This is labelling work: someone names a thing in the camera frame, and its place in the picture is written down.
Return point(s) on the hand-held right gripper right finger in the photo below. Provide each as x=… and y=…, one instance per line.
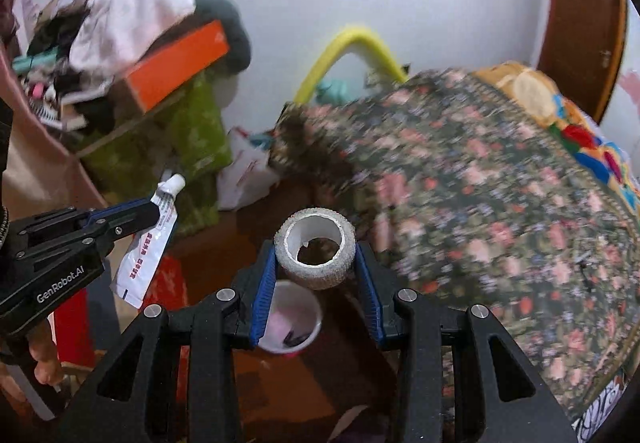
x=369, y=295

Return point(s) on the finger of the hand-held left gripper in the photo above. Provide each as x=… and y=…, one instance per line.
x=130, y=230
x=120, y=212

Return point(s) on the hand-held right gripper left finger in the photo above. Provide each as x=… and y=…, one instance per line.
x=262, y=293

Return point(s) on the white squeeze tube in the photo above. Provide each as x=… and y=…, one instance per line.
x=142, y=258

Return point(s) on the grey tape roll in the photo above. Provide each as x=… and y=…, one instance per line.
x=295, y=268

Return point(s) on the white plastic bucket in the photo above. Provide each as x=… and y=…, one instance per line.
x=300, y=318

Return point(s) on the person's left hand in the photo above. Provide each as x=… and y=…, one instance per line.
x=46, y=353

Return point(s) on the red floral cloth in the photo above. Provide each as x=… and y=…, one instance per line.
x=167, y=283

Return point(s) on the pink curtain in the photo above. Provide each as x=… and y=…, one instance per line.
x=35, y=158

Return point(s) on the green patterned cloth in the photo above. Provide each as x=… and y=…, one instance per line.
x=195, y=138

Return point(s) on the white plastic bag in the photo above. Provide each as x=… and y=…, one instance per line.
x=245, y=173

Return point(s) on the person's leg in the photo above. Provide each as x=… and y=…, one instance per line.
x=360, y=425

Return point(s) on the floral blanket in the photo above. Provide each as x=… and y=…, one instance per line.
x=475, y=203

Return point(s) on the orange cardboard box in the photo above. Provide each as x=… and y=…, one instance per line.
x=175, y=68

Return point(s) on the clutter pile of clothes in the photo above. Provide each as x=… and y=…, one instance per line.
x=55, y=48

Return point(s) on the teal plastic item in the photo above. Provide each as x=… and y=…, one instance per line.
x=340, y=90

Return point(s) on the dark cloth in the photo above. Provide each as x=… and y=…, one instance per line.
x=232, y=28

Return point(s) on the black and white patterned cloth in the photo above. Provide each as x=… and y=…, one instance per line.
x=600, y=413

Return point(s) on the yellow foam tube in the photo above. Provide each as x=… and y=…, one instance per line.
x=350, y=35

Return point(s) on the colourful patterned blanket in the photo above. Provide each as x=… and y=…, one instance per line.
x=575, y=123

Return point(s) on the wooden door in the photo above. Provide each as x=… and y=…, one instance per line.
x=580, y=33

